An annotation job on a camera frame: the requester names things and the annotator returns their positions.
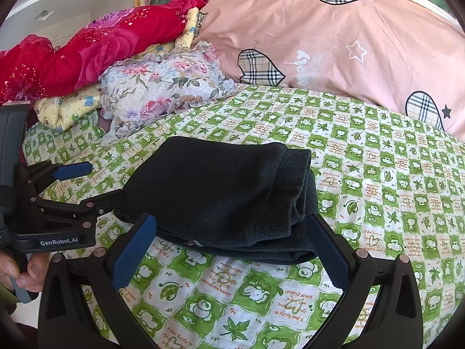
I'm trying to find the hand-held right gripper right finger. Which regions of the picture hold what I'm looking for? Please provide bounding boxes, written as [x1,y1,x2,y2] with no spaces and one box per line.
[307,213,424,349]

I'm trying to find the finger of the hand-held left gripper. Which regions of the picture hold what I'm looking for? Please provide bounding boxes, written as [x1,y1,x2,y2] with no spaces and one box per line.
[31,189,128,230]
[22,162,93,204]

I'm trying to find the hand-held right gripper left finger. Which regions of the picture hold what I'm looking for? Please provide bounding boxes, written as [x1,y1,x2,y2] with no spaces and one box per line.
[38,214,158,349]

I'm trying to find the black pants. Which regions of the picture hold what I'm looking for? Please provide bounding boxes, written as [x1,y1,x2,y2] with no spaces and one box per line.
[114,136,321,267]

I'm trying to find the person's left hand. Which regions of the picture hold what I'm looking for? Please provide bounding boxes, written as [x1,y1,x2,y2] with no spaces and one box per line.
[0,251,50,293]

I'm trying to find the yellow printed cloth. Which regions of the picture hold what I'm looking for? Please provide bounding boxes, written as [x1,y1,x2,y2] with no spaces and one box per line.
[33,7,208,132]

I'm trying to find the green checked bedsheet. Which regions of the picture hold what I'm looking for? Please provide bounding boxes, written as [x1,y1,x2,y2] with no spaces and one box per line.
[22,83,465,349]

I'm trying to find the red floral blanket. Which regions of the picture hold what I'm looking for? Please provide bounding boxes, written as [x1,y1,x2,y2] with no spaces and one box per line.
[0,0,209,107]

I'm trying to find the white floral ruffled cloth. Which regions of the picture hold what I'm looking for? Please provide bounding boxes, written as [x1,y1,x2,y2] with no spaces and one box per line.
[98,42,237,145]

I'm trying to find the white panelled door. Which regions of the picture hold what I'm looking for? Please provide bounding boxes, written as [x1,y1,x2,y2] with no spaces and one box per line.
[0,0,140,49]

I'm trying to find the pink quilt with plaid hearts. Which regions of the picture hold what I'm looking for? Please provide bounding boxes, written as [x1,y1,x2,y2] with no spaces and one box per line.
[198,0,465,143]

